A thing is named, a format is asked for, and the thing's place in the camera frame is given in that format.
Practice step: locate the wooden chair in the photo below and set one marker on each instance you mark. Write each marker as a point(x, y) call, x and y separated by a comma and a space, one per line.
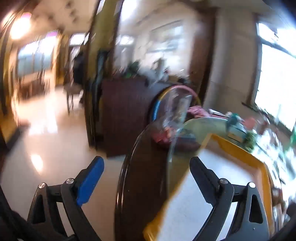
point(70, 90)

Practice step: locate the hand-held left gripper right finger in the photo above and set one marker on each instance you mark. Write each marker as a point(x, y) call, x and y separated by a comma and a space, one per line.
point(203, 183)

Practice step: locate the pink cloth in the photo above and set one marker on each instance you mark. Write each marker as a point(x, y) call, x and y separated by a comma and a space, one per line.
point(196, 111)

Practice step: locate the large window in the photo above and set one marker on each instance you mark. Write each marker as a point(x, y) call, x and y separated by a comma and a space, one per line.
point(275, 76)

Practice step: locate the green cloth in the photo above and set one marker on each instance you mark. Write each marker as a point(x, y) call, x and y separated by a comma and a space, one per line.
point(251, 140)

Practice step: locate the round glass-topped table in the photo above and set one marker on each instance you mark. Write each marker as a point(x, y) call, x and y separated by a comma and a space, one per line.
point(141, 185)

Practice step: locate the pink and blue hula hoop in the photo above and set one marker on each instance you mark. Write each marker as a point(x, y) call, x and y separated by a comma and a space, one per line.
point(185, 87)

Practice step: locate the glowing ceiling lamp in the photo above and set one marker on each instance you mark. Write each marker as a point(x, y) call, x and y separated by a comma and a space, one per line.
point(19, 27)

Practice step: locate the yellow rimmed white tray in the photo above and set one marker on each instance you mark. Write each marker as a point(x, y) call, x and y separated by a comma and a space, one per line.
point(231, 160)

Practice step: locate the teal cardboard box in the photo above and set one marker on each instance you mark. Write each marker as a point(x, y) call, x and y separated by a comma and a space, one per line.
point(235, 132)

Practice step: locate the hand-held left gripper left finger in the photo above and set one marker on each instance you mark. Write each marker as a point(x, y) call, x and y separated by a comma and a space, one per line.
point(90, 180)

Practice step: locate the dark wooden cabinet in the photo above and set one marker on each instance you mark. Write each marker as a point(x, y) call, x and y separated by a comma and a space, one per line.
point(127, 111)

